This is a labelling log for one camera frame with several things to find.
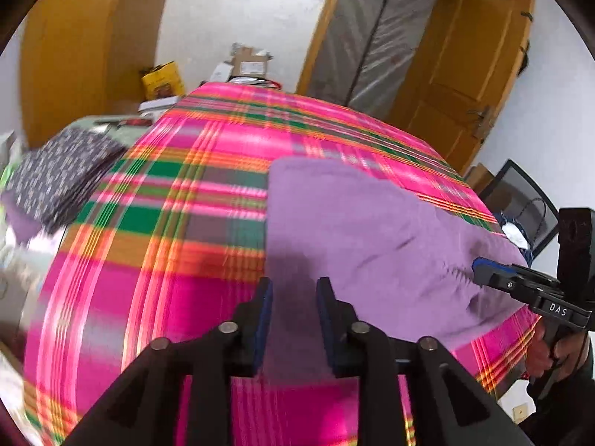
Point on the open cardboard box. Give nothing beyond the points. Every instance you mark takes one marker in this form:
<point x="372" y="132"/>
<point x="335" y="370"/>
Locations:
<point x="251" y="61"/>

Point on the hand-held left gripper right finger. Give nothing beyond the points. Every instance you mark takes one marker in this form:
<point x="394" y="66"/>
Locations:
<point x="325" y="327"/>

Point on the teal tablecloth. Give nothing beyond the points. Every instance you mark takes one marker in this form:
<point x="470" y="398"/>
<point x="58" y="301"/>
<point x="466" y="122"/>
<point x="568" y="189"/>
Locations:
<point x="93" y="128"/>

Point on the white wall socket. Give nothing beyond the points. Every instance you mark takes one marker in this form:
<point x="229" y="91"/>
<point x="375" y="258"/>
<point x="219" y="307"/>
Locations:
<point x="520" y="412"/>

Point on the purple folded cloth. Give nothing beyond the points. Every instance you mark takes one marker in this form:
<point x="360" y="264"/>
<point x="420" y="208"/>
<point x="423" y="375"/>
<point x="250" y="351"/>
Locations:
<point x="21" y="225"/>

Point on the pink plaid blanket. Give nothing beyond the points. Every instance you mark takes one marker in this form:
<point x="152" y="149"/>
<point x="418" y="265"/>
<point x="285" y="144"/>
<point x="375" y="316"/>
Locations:
<point x="162" y="265"/>

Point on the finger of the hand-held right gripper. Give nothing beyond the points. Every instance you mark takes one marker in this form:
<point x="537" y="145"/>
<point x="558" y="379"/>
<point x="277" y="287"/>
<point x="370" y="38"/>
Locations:
<point x="510" y="284"/>
<point x="497" y="267"/>

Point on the person's right hand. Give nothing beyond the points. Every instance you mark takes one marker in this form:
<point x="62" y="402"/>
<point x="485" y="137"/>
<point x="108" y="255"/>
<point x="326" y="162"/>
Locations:
<point x="539" y="353"/>

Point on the wooden wardrobe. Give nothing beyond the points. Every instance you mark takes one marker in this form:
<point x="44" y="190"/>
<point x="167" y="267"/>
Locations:
<point x="83" y="46"/>

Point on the yellow bag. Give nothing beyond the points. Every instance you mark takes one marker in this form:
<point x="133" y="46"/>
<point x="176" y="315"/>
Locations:
<point x="162" y="82"/>

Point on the plastic door curtain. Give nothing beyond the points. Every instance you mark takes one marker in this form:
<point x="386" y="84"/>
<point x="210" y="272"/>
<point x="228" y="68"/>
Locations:
<point x="367" y="37"/>

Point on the wooden door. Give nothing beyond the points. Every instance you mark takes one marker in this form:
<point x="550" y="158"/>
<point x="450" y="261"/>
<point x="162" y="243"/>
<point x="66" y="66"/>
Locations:
<point x="465" y="55"/>

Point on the purple fleece pants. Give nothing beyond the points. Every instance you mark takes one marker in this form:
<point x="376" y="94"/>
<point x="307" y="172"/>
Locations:
<point x="362" y="241"/>

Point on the black mesh chair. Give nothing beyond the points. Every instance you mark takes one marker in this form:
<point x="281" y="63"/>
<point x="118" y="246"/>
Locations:
<point x="520" y="190"/>

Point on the flat brown carton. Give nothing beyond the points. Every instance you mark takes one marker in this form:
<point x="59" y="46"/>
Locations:
<point x="479" y="179"/>

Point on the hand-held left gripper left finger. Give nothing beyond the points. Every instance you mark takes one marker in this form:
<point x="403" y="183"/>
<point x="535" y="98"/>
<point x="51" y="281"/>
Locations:
<point x="265" y="323"/>

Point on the flat white box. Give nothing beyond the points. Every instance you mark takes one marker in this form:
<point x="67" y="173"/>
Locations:
<point x="158" y="104"/>

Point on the person's right forearm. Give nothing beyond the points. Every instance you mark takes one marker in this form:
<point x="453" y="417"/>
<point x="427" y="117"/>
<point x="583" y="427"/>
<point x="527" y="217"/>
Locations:
<point x="567" y="409"/>

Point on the dark dotted folded cloth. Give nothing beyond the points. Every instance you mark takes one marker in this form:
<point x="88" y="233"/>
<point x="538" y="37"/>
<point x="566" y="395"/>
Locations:
<point x="65" y="172"/>

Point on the white carton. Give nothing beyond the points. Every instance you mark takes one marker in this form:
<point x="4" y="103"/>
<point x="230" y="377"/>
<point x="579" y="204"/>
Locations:
<point x="221" y="73"/>

